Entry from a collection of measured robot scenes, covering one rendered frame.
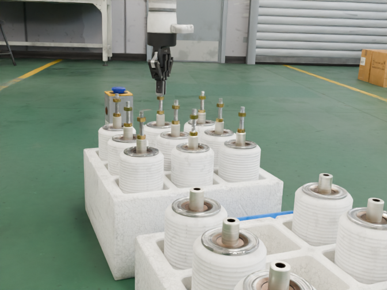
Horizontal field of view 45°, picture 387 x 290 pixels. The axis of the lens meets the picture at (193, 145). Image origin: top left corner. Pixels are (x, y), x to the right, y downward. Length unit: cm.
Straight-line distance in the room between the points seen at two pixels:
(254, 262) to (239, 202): 45
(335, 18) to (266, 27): 90
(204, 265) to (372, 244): 25
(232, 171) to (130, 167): 24
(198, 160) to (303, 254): 34
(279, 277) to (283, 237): 32
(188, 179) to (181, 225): 33
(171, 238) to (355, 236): 26
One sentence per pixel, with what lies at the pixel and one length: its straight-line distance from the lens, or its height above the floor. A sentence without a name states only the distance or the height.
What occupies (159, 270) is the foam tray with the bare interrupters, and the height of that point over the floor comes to 18.
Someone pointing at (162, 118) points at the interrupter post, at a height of 27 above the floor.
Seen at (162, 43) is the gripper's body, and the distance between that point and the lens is 118.
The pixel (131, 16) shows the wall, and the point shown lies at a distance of 599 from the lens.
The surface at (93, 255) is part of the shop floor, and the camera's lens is 111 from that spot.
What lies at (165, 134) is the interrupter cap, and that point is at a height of 25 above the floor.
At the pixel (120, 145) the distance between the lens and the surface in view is 107.
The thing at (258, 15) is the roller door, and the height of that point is 60.
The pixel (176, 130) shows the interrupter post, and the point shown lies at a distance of 112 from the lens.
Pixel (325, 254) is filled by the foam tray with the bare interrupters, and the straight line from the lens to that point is 79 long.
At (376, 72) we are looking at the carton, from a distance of 462.
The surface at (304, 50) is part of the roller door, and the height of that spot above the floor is 19.
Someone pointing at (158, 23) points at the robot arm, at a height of 51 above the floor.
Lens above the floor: 53
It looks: 15 degrees down
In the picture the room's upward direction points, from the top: 2 degrees clockwise
